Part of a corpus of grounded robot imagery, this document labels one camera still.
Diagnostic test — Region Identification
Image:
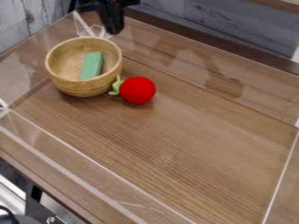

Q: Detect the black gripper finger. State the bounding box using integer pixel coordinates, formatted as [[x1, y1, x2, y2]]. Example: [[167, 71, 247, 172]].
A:
[[98, 0, 125, 35]]

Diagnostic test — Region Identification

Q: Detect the green rectangular block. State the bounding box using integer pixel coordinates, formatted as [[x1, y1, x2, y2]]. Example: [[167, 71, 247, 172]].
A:
[[79, 52, 104, 80]]

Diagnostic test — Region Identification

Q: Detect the brown wooden bowl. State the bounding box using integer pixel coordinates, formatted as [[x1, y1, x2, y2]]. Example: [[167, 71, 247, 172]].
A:
[[44, 37, 123, 97]]

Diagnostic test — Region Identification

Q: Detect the red plush tomato toy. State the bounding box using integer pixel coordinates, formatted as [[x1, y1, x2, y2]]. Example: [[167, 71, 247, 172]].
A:
[[108, 76, 157, 104]]

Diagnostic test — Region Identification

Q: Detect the clear acrylic tray enclosure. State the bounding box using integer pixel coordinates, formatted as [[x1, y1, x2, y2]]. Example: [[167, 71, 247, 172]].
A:
[[0, 17, 299, 224]]

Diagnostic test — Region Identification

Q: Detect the black table leg bracket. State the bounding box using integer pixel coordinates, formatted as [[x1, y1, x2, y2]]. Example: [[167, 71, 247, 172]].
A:
[[24, 183, 67, 224]]

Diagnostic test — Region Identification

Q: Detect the black cable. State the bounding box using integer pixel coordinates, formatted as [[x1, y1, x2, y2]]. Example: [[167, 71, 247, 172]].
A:
[[0, 204, 16, 224]]

